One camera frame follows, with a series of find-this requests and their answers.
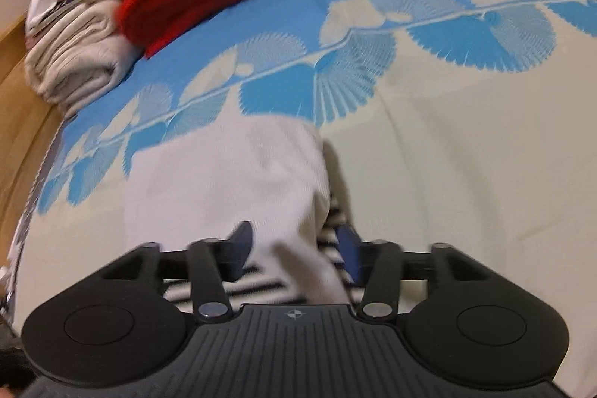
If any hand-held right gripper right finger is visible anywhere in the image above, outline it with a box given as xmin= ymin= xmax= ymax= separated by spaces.
xmin=335 ymin=225 xmax=487 ymax=322

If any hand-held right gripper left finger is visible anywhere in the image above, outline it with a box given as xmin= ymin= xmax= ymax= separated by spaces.
xmin=100 ymin=221 xmax=255 ymax=323

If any striped and white small shirt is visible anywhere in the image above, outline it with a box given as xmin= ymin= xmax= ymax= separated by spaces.
xmin=124 ymin=116 xmax=369 ymax=316

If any blue and white printed blanket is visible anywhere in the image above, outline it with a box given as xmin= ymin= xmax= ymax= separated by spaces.
xmin=9 ymin=0 xmax=597 ymax=398

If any folded pale grey quilt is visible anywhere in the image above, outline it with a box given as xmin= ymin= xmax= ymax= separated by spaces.
xmin=23 ymin=0 xmax=141 ymax=119

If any wooden bed frame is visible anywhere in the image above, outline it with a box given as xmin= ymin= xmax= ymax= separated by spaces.
xmin=0 ymin=13 xmax=63 ymax=250

